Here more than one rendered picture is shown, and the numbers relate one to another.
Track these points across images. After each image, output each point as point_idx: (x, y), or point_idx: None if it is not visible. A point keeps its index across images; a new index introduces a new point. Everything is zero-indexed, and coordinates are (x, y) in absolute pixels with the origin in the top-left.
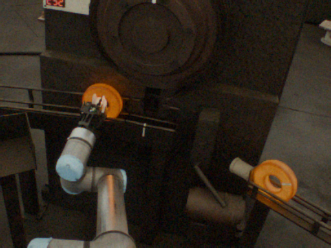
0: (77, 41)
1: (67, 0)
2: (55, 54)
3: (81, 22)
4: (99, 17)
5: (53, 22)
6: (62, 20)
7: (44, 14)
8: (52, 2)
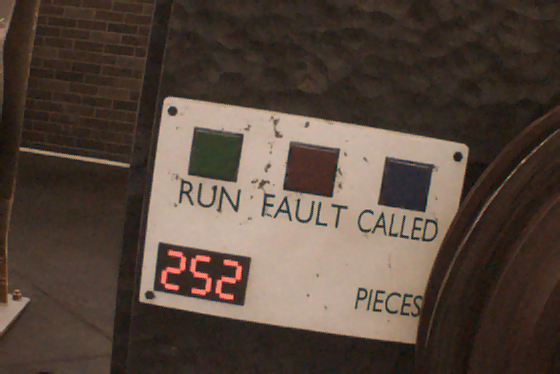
0: None
1: (259, 276)
2: None
3: (302, 368)
4: (488, 342)
5: (169, 363)
6: (213, 360)
7: (134, 330)
8: (188, 280)
